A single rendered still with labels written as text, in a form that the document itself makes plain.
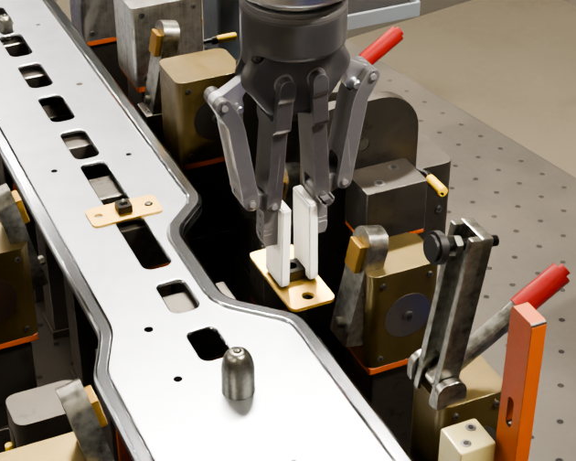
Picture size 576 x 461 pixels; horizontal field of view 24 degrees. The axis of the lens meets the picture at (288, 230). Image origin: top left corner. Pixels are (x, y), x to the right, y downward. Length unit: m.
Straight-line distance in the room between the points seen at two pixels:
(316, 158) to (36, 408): 0.44
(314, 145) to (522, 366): 0.25
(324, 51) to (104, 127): 0.82
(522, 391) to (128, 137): 0.76
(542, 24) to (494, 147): 2.16
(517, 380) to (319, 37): 0.34
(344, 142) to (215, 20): 1.04
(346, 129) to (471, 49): 3.23
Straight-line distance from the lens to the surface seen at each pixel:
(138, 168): 1.61
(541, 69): 4.12
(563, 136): 3.76
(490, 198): 2.13
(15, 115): 1.75
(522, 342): 1.06
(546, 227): 2.08
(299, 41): 0.90
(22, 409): 1.29
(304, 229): 1.02
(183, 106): 1.64
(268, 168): 0.97
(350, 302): 1.33
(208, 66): 1.67
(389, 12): 1.62
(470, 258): 1.11
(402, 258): 1.33
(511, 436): 1.12
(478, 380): 1.22
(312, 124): 0.96
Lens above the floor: 1.83
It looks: 34 degrees down
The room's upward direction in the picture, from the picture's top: straight up
